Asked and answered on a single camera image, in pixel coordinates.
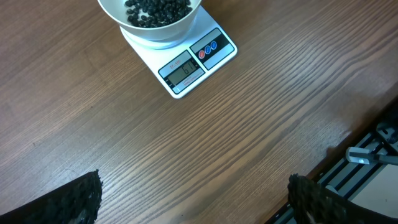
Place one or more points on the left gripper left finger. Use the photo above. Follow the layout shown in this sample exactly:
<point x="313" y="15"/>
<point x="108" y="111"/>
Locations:
<point x="75" y="202"/>

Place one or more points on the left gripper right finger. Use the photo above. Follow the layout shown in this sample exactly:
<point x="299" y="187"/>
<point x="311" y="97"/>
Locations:
<point x="313" y="203"/>

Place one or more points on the white digital kitchen scale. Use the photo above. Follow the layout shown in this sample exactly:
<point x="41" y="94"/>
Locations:
<point x="182" y="66"/>

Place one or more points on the white bowl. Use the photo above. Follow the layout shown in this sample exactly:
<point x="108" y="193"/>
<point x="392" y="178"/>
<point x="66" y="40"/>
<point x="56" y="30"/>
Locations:
<point x="116" y="10"/>

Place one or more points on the black beans in bowl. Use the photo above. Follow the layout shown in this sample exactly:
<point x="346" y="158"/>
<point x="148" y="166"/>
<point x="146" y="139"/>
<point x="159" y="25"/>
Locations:
<point x="156" y="13"/>

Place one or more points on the grey clip on rail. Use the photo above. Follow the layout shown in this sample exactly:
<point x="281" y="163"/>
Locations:
<point x="363" y="156"/>

